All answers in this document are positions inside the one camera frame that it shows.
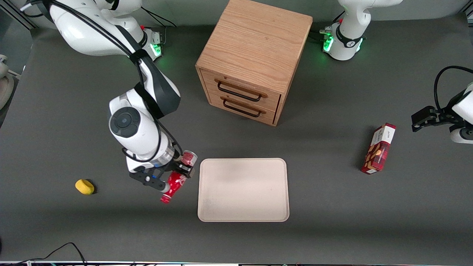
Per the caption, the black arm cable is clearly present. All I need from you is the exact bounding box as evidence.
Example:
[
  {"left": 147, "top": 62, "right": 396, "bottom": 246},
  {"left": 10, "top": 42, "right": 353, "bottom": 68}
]
[
  {"left": 20, "top": 0, "right": 184, "bottom": 163},
  {"left": 433, "top": 66, "right": 473, "bottom": 111}
]

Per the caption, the upper black drawer handle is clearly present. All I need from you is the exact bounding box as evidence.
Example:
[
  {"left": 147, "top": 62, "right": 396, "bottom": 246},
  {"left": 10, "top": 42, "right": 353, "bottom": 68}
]
[{"left": 214, "top": 78, "right": 268, "bottom": 102}]

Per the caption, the black cable at table edge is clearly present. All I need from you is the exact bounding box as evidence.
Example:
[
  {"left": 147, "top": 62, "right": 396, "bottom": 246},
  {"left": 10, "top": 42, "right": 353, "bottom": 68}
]
[{"left": 15, "top": 242, "right": 87, "bottom": 266}]

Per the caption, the wooden drawer cabinet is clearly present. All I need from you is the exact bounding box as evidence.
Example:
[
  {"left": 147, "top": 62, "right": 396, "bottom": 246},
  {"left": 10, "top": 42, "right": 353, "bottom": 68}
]
[{"left": 195, "top": 0, "right": 313, "bottom": 127}]

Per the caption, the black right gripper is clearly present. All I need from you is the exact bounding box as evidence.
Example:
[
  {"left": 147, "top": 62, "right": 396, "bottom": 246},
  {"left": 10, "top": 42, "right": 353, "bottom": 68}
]
[{"left": 163, "top": 160, "right": 195, "bottom": 179}]

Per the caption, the black right base cable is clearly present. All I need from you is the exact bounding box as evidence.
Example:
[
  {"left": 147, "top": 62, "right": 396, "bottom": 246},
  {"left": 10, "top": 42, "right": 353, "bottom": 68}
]
[{"left": 140, "top": 7, "right": 177, "bottom": 28}]

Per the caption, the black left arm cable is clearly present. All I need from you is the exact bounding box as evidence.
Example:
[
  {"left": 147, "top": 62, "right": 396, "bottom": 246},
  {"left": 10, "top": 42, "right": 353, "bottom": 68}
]
[{"left": 433, "top": 66, "right": 473, "bottom": 111}]

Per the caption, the wooden drawer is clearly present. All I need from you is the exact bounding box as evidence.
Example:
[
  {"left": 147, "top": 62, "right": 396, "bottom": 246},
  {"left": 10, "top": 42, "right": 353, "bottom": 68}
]
[
  {"left": 201, "top": 69, "right": 282, "bottom": 111},
  {"left": 207, "top": 91, "right": 278, "bottom": 126}
]

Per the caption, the beige rounded object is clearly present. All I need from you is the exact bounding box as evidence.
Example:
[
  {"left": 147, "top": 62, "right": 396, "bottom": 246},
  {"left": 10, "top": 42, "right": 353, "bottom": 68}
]
[{"left": 0, "top": 55, "right": 15, "bottom": 109}]

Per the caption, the black left base cable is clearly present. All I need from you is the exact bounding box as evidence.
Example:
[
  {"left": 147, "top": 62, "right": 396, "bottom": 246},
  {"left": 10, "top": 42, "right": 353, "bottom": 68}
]
[{"left": 310, "top": 11, "right": 346, "bottom": 41}]

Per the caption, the black base cable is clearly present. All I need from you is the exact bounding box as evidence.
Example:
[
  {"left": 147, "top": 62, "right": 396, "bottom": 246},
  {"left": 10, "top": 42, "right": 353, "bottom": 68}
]
[
  {"left": 140, "top": 7, "right": 177, "bottom": 28},
  {"left": 310, "top": 11, "right": 346, "bottom": 41}
]

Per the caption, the black drawer handle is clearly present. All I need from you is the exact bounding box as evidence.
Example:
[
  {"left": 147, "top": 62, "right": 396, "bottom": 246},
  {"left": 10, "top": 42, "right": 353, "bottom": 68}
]
[
  {"left": 221, "top": 96, "right": 266, "bottom": 118},
  {"left": 214, "top": 78, "right": 268, "bottom": 102}
]

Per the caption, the lower wooden drawer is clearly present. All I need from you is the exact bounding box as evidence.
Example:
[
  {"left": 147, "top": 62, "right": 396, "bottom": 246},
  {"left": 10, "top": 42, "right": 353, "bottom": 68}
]
[{"left": 207, "top": 91, "right": 278, "bottom": 126}]

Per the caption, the red snack box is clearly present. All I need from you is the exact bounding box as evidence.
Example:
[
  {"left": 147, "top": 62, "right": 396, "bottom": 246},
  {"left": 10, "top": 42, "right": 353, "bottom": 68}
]
[{"left": 361, "top": 123, "right": 397, "bottom": 175}]

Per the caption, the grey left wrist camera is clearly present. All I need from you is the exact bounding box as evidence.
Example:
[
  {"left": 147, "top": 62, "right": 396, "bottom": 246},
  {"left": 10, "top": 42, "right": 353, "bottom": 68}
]
[{"left": 449, "top": 124, "right": 473, "bottom": 144}]

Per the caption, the upper wooden drawer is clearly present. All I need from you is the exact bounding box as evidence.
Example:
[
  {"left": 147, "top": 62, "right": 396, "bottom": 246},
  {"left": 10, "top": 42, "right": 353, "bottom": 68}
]
[{"left": 201, "top": 69, "right": 282, "bottom": 111}]

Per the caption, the red coke bottle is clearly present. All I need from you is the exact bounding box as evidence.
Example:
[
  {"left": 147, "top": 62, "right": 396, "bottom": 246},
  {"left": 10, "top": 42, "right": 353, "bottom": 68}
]
[{"left": 160, "top": 150, "right": 198, "bottom": 204}]

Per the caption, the beige plastic tray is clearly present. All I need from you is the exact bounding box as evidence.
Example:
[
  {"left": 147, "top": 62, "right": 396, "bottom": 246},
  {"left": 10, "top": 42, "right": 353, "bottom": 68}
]
[{"left": 197, "top": 158, "right": 290, "bottom": 222}]

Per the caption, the lower black drawer handle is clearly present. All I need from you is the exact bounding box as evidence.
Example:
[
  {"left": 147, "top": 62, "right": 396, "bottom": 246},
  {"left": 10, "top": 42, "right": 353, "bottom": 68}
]
[{"left": 221, "top": 96, "right": 266, "bottom": 118}]

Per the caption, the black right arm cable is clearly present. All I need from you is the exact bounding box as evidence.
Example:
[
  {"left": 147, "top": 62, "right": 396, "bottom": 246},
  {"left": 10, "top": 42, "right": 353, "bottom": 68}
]
[{"left": 20, "top": 0, "right": 184, "bottom": 163}]

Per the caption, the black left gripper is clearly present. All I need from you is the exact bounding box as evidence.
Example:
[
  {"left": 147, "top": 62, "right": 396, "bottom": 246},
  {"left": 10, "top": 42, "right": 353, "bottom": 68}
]
[{"left": 411, "top": 91, "right": 467, "bottom": 132}]

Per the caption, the yellow lemon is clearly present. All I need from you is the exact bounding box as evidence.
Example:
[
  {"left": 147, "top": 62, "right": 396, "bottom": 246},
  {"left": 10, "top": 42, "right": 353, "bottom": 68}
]
[{"left": 75, "top": 179, "right": 95, "bottom": 195}]

